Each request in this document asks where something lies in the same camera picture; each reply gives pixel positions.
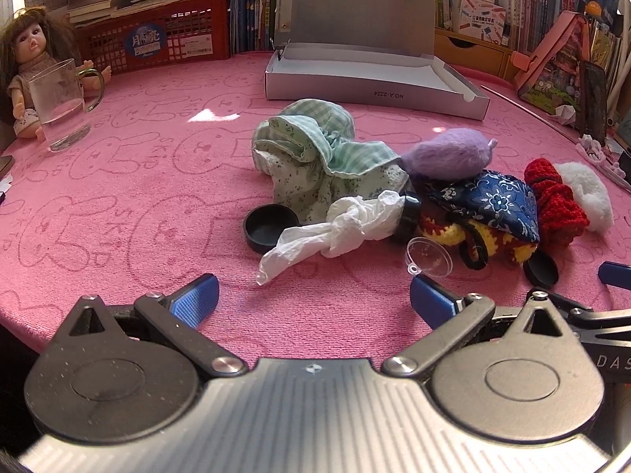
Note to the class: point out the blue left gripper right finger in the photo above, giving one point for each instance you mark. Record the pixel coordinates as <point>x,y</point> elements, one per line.
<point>432,302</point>

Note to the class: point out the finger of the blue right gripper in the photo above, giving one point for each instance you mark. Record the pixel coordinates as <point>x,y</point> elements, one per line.
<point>615,274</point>

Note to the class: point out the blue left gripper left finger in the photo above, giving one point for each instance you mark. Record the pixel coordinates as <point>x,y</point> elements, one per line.
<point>196,300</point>

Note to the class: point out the clear plastic dome cap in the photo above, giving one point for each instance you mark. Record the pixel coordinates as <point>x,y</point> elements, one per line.
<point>425,256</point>

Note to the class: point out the black round lid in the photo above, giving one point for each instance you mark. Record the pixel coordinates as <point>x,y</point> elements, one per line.
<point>541,270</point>
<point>263,226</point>

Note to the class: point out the red crochet scrunchie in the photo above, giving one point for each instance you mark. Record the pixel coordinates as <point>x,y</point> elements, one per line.
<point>560,217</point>

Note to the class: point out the white fluffy scrunchie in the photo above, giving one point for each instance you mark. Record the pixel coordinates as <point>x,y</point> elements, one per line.
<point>590,194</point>

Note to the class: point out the white knotted cloth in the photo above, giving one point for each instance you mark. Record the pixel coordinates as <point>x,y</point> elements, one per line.
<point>349,222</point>

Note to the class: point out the blue floral brocade pouch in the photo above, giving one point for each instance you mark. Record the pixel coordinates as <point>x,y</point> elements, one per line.
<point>498,200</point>

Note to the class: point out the purple fuzzy monster plush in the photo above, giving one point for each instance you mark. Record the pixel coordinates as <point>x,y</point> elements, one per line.
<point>457,153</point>

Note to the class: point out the green checkered cloth bundle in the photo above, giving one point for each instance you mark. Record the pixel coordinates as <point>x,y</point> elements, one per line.
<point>310,152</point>

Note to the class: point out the white plastic toy piece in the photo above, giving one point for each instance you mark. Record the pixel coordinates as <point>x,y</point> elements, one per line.
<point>592,151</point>

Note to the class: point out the pink tabletop mat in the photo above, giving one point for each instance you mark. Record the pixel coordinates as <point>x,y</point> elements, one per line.
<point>155,195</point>

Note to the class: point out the thin metal rod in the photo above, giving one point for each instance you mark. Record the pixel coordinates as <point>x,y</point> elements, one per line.
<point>563,131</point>

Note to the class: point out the crumpled white paper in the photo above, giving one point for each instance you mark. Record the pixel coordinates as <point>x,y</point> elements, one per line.
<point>565,115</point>

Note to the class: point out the pink cardboard toy house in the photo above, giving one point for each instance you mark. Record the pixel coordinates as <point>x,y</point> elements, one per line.
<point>551,76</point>

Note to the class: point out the clear glass mug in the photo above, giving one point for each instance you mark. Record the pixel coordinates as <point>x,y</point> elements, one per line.
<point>58,99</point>

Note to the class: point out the wooden drawer organizer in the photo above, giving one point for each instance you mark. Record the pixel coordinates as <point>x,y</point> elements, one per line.
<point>465,51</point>

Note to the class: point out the red plastic basket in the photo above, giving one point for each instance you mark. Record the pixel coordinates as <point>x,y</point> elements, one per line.
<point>183,31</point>

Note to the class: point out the row of upright books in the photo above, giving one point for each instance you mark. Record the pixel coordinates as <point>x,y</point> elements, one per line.
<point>528,21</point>

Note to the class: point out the silver open storage box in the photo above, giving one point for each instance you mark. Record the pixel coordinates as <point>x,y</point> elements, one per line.
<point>372,52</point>

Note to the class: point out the white label printer box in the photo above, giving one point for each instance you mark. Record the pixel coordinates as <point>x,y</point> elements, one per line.
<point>479,19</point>

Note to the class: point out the brown haired doll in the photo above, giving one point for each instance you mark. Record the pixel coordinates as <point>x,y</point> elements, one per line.
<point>34,44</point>

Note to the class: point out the row of blue books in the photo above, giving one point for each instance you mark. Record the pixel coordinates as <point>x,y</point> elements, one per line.
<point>252,25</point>

